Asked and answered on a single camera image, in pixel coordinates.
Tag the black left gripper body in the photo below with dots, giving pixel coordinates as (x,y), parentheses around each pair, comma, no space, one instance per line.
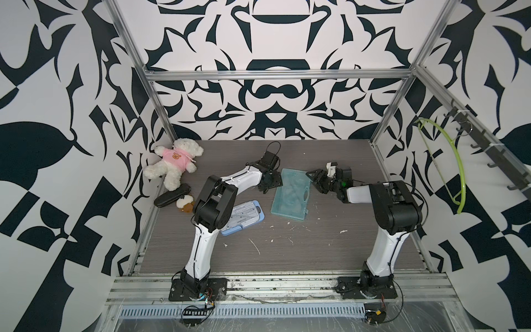
(274,180)

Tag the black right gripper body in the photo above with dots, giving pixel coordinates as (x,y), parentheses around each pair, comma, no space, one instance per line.
(325,183)

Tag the teal transparent ruler set case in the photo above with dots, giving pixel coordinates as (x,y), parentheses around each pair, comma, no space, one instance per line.
(291,198)

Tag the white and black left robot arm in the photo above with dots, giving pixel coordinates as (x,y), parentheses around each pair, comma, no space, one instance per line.
(213,211)

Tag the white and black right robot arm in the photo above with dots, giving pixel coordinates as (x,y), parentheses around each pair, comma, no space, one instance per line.
(396,212)

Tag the blue ruler set case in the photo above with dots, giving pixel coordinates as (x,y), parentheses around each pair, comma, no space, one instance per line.
(243,216)

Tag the white teddy bear pink shirt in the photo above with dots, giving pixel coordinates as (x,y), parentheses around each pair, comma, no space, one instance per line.
(174,162)

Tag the small brown white plush toy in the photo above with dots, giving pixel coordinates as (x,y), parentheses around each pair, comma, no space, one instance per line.
(185,204)

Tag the black glasses case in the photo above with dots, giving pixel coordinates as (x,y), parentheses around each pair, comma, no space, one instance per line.
(169,197)

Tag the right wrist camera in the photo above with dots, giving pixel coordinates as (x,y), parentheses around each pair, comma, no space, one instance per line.
(331,169)

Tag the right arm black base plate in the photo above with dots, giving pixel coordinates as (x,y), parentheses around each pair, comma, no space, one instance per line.
(366,287)

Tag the yellow black connector with cables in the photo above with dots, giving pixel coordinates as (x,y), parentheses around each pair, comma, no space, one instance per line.
(375,316)

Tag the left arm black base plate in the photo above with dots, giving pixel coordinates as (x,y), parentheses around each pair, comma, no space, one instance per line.
(190,289)

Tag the black wall hook rail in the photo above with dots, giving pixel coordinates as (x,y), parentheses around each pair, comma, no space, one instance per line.
(486,142)

